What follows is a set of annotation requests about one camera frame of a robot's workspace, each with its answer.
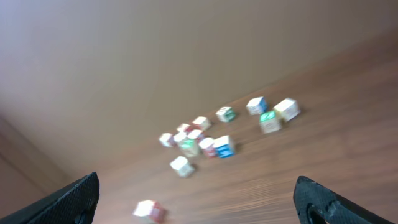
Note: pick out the wooden block red side picture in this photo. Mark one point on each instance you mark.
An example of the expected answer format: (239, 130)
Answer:
(207, 147)

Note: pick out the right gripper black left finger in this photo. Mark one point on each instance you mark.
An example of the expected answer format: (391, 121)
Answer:
(74, 204)

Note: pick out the wooden block blue side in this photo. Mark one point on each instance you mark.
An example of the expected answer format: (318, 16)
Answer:
(224, 146)

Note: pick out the wooden block green side picture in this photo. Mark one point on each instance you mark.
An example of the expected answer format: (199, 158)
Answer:
(226, 114)

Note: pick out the wooden block green top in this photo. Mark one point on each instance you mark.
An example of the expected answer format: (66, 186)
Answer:
(190, 148)

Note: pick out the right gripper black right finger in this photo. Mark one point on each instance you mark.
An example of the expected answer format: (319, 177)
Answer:
(316, 204)

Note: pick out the wooden block red drawing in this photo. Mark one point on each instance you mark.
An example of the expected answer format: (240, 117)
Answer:
(197, 135)

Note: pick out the wooden block yellow side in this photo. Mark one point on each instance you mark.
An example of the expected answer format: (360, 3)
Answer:
(287, 109)

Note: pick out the wooden block plain pattern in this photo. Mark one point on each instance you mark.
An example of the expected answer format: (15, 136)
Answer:
(257, 106)

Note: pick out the wooden block red letter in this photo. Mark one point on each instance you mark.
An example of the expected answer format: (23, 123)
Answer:
(202, 123)

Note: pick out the wooden block green V side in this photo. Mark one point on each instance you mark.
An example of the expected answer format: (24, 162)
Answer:
(182, 166)

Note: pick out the wooden block green Z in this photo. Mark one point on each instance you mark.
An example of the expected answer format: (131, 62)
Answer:
(269, 122)

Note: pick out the wooden block bee picture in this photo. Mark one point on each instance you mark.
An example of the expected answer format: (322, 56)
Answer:
(150, 211)

